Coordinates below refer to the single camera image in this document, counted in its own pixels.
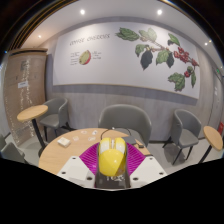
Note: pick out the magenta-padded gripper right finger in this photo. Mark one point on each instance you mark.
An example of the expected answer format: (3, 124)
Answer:
(148, 170)

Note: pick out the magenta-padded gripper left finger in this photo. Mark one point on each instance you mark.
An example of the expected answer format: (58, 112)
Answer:
(75, 170)

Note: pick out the yellow computer mouse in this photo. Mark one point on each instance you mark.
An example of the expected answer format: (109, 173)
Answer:
(112, 160)

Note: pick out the small black plug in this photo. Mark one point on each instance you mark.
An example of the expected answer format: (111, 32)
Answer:
(141, 145)

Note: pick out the small white box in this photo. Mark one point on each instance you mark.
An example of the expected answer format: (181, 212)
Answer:
(64, 142)

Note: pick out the small paper sticker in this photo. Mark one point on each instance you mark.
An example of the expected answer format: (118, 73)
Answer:
(94, 132)
(91, 138)
(76, 138)
(83, 132)

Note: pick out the ceiling lights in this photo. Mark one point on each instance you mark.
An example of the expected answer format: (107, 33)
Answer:
(82, 12)

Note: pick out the wooden wall panel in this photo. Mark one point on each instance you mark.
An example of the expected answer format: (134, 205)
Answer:
(23, 100)

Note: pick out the coffee plant wall mural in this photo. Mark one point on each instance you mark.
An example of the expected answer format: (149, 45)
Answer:
(116, 66)

